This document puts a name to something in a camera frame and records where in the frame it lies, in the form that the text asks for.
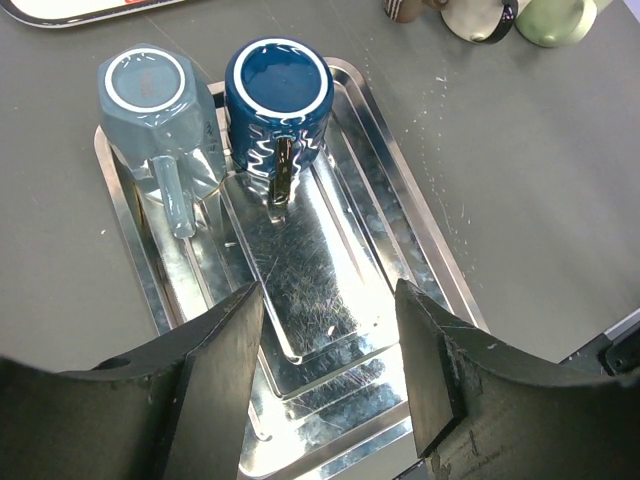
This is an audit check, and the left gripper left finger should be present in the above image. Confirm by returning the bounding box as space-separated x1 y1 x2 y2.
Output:
1 282 264 479

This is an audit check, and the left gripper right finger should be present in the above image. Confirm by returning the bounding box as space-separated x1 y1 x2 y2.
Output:
395 280 639 479

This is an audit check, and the grey-blue faceted mug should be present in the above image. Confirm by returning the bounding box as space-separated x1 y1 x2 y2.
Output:
97 44 227 239

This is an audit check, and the dark blue mug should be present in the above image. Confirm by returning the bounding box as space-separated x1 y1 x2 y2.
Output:
225 37 334 207

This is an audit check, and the cream mug black handle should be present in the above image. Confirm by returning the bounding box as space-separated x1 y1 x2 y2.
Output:
440 0 519 45

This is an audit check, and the brown striped mug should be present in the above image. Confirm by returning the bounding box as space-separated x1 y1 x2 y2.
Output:
382 0 448 23

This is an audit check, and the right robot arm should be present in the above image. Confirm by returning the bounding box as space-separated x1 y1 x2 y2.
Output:
560 309 639 376

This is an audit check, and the light green mug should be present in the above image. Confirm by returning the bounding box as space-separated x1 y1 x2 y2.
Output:
515 0 598 48

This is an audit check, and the silver metal tray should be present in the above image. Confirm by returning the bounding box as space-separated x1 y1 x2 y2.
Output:
94 57 485 479

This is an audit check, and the strawberry pattern tray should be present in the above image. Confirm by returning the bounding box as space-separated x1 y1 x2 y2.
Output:
1 0 181 29

